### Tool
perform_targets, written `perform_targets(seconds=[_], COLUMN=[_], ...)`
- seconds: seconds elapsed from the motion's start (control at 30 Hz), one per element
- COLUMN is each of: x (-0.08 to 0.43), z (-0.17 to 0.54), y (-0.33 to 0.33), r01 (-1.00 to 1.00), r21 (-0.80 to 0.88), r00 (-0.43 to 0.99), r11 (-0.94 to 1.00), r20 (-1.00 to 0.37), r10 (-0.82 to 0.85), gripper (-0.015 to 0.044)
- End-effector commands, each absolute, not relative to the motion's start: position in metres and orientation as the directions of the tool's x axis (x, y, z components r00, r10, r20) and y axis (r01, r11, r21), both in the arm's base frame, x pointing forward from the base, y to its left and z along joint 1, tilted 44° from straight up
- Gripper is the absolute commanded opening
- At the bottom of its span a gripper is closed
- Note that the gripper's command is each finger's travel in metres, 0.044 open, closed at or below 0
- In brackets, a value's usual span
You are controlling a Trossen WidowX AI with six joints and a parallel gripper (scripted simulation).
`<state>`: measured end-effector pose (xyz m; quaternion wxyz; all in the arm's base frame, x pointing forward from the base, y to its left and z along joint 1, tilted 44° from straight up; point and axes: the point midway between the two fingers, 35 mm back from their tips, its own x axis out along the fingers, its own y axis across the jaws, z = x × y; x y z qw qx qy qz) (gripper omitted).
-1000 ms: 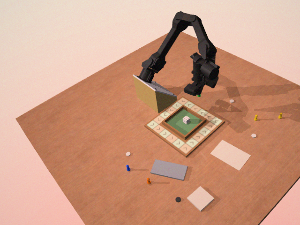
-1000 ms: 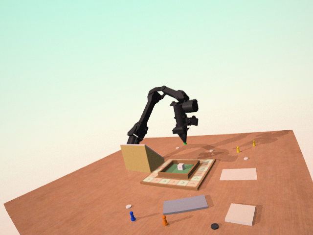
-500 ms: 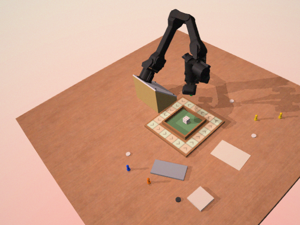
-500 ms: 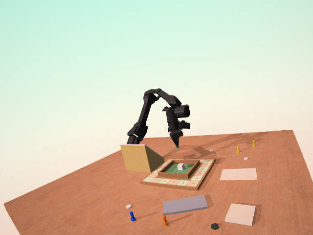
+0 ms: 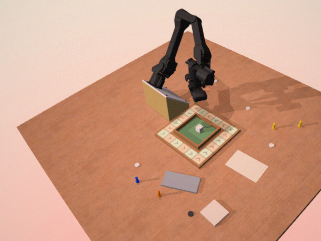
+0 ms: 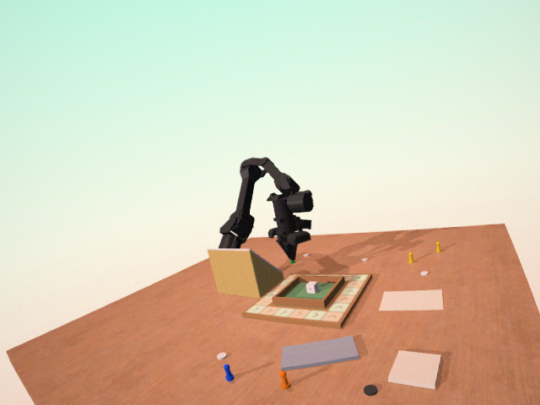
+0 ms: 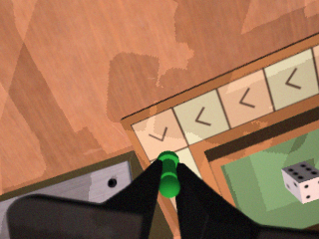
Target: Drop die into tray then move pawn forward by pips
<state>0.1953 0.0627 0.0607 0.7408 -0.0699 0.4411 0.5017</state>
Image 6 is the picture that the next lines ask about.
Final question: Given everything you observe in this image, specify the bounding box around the dark grey flat disc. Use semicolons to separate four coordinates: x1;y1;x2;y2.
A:
364;385;378;396

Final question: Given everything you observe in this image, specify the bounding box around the pale pink flat card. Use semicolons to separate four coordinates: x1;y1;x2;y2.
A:
379;289;444;311

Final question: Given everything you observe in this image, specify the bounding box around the orange pawn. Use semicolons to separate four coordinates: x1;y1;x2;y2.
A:
280;371;290;389

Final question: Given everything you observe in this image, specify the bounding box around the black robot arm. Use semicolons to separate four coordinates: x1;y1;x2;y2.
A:
219;157;314;248

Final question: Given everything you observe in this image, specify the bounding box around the white die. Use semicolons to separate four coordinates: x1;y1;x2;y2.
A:
306;282;319;294

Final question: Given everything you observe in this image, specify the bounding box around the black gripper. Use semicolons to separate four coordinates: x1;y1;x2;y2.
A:
268;213;311;260

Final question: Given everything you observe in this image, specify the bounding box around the blue pawn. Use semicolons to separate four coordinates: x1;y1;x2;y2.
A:
224;364;234;381

